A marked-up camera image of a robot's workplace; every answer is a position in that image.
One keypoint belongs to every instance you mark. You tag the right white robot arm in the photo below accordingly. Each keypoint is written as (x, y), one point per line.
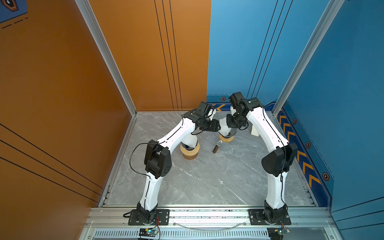
(281, 152)

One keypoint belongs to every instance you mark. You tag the front aluminium rail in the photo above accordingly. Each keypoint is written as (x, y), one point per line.
(204, 222)

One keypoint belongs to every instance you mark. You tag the aluminium corner post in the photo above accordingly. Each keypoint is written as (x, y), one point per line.
(319, 32)
(101, 42)

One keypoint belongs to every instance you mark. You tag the coffee filter paper pack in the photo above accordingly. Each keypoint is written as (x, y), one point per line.
(255, 132)

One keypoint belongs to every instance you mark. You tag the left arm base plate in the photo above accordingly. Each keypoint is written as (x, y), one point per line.
(153, 218)

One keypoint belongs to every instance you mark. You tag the green circuit board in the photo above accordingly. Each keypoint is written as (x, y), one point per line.
(277, 233)
(148, 233)

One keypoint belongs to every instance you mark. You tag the orange glass carafe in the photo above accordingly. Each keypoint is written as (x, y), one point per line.
(189, 156)

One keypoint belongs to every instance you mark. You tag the left aluminium corner post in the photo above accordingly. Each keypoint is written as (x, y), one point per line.
(101, 42)

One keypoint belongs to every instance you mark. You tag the right aluminium corner post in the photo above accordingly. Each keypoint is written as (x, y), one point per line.
(319, 32)

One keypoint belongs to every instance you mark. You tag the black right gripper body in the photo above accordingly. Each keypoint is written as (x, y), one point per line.
(234, 121)

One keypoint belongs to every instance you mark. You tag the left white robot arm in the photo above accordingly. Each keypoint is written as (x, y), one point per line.
(158, 160)

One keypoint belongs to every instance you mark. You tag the white paper coffee filter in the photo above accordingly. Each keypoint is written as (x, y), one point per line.
(190, 142)

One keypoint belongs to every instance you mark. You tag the right green circuit board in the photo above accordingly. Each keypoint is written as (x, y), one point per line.
(277, 233)

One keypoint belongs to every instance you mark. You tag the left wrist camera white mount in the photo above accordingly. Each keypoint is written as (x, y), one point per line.
(212, 113)

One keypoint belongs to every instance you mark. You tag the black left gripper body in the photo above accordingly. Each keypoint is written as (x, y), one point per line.
(209, 125)

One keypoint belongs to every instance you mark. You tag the left green circuit board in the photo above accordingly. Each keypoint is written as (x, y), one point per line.
(148, 233)

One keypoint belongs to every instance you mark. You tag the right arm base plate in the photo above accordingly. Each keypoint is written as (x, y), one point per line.
(256, 216)

